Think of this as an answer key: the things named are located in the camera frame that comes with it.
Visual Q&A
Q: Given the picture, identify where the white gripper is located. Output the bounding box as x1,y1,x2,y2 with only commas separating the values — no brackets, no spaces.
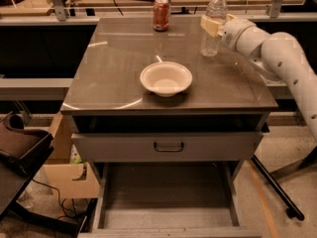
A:
200,14,269,59

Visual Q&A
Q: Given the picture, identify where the clear plastic water bottle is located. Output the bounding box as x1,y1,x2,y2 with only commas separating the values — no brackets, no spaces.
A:
200,0,228,58

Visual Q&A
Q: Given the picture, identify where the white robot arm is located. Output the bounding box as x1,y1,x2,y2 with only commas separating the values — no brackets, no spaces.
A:
200,15,317,140

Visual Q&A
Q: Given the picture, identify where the grey drawer cabinet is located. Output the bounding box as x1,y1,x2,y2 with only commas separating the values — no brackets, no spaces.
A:
61,16,277,176

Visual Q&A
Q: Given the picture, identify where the closed top grey drawer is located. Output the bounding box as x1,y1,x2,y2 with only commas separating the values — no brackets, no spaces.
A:
71,132,263,163

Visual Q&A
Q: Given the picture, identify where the open middle grey drawer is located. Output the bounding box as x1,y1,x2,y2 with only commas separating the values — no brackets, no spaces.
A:
78,163,262,238

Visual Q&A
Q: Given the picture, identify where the red soda can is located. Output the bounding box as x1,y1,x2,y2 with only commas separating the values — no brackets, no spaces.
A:
153,0,169,32

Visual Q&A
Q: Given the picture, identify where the white paper bowl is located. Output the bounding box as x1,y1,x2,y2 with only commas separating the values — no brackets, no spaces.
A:
140,61,192,97

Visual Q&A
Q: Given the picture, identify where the black tripod leg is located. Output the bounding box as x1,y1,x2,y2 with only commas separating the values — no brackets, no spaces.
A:
252,156,305,221

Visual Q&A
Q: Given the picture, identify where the cardboard box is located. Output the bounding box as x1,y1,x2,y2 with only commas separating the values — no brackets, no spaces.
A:
44,112,100,199

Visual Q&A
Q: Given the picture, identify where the dark brown chair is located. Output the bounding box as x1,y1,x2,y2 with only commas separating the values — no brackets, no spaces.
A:
0,113,53,217

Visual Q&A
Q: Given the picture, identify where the black drawer handle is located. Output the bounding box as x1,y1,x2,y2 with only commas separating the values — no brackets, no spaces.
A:
153,142,184,153

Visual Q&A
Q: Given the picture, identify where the black floor cable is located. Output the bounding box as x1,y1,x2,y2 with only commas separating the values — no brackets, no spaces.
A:
31,178,87,226

